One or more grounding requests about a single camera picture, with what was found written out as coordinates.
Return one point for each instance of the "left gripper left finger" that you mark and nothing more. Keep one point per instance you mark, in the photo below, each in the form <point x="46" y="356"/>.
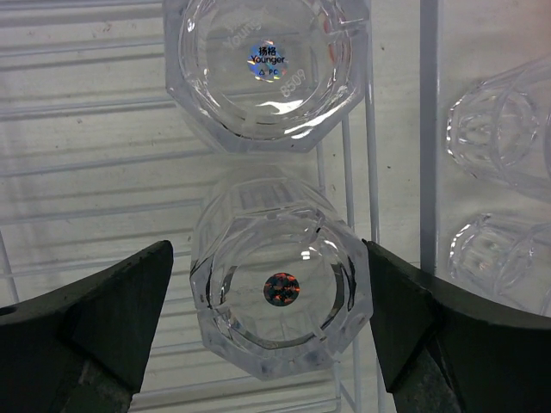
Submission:
<point x="84" y="347"/>

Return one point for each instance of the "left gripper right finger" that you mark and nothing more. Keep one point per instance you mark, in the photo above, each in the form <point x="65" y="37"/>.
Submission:
<point x="444" y="349"/>

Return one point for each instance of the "clear glass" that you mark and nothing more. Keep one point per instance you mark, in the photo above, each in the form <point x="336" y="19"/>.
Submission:
<point x="499" y="130"/>
<point x="504" y="257"/>
<point x="280" y="283"/>
<point x="259" y="76"/>

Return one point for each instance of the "clear plastic rack tray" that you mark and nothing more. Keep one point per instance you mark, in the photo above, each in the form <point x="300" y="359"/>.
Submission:
<point x="97" y="162"/>

